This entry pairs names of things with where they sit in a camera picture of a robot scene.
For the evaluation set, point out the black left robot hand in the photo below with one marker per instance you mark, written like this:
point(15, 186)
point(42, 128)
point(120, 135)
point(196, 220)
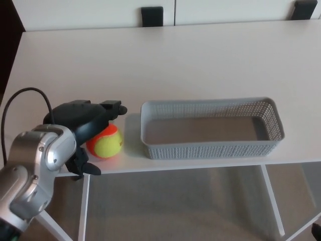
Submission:
point(75, 117)

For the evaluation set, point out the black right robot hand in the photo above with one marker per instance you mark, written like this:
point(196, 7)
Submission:
point(316, 229)

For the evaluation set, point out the yellow orange tennis ball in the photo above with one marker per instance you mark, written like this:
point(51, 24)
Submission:
point(107, 143)

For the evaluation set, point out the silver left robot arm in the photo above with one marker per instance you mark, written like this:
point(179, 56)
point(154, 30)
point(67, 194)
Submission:
point(32, 160)

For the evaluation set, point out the grey perforated plastic basket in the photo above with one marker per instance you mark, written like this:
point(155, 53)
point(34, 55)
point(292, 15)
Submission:
point(213, 130)

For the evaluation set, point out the white cabinet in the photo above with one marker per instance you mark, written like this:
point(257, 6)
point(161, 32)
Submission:
point(173, 12)

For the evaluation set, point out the white metal table frame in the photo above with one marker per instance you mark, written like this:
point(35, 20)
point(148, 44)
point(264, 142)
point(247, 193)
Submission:
point(85, 200)

